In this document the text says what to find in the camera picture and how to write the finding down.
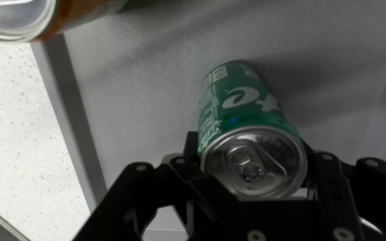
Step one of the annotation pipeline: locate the gray plastic tray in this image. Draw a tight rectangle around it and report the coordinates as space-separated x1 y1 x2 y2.
30 0 386 232

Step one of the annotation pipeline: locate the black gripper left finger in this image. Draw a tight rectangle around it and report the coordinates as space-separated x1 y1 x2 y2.
72 129 265 241

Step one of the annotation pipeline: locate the green sprite can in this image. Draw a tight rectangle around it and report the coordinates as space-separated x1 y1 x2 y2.
197 58 310 200

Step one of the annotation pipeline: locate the orange soda can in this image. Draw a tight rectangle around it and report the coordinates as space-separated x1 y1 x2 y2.
0 0 129 44

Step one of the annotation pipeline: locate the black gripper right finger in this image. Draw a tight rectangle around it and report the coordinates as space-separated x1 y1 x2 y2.
310 149 386 241

